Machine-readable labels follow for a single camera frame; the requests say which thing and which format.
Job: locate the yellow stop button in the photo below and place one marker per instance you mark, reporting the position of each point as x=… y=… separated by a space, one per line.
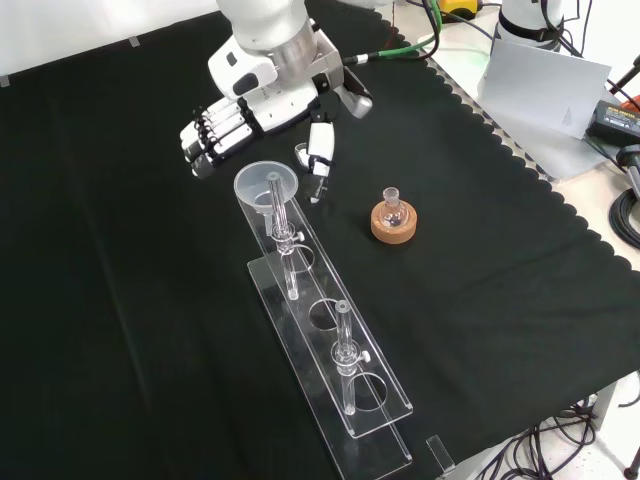
x=457 y=9

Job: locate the black power adapter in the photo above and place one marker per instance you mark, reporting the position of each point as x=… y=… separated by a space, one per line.
x=615 y=122

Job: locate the black bench cloth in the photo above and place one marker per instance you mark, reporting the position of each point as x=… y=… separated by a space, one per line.
x=150 y=250

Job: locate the small clear glass beaker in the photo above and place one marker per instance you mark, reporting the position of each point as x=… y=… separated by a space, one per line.
x=300 y=155

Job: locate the clear plastic cloth clip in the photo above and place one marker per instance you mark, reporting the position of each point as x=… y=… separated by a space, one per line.
x=440 y=452

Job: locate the grey tape strip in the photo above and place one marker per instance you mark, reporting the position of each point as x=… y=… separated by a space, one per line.
x=134 y=42
x=4 y=80

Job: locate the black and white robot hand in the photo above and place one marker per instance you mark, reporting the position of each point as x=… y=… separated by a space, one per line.
x=280 y=107

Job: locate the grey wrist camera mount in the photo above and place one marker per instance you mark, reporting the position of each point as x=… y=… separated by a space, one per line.
x=352 y=95

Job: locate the pale grey board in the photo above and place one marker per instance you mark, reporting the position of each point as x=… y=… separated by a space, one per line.
x=540 y=90

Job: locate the round-bottom glass flask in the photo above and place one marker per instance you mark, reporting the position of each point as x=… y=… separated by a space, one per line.
x=392 y=212

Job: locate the clear acrylic funnel stand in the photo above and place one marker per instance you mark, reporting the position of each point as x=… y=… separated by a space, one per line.
x=330 y=360

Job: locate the clear plastic funnel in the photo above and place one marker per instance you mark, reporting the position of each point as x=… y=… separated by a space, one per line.
x=257 y=186

